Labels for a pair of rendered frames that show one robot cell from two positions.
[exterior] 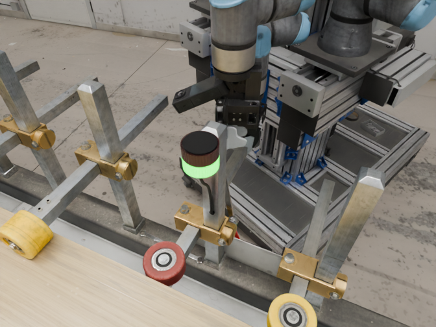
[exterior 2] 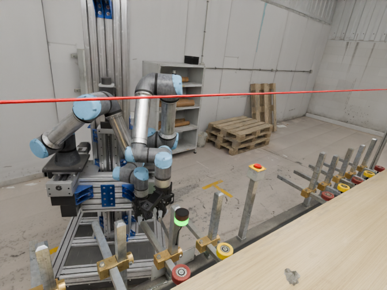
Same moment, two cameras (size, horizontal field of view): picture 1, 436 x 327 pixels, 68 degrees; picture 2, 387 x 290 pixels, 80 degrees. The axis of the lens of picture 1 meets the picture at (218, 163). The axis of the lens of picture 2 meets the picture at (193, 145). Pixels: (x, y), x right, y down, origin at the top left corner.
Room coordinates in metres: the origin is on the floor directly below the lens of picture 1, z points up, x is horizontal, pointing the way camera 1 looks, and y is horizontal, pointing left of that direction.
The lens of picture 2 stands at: (-0.03, 0.72, 1.78)
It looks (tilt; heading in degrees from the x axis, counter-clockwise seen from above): 23 degrees down; 299
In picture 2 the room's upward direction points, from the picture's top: 6 degrees clockwise
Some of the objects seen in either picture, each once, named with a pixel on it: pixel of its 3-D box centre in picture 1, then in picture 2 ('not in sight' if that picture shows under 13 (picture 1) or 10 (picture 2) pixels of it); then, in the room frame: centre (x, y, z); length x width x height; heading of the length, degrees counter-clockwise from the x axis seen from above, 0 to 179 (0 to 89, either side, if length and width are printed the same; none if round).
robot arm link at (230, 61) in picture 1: (233, 52); (162, 180); (0.52, -0.03, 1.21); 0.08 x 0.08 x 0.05
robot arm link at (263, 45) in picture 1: (252, 52); (140, 178); (0.70, -0.08, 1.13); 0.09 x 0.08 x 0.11; 16
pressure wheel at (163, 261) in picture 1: (167, 272); (180, 280); (0.30, 0.10, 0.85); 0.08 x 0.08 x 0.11
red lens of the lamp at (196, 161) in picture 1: (200, 148); (181, 214); (0.37, 0.03, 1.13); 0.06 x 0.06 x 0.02
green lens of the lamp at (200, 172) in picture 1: (200, 159); (181, 218); (0.37, 0.03, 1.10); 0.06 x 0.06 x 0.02
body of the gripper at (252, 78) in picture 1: (236, 94); (162, 194); (0.52, -0.03, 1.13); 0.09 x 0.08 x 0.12; 85
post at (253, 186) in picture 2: not in sight; (247, 210); (0.20, -0.46, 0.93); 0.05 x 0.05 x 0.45; 65
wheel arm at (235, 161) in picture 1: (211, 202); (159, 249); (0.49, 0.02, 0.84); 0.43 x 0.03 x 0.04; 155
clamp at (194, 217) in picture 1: (205, 225); (168, 256); (0.42, 0.03, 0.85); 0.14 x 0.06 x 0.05; 65
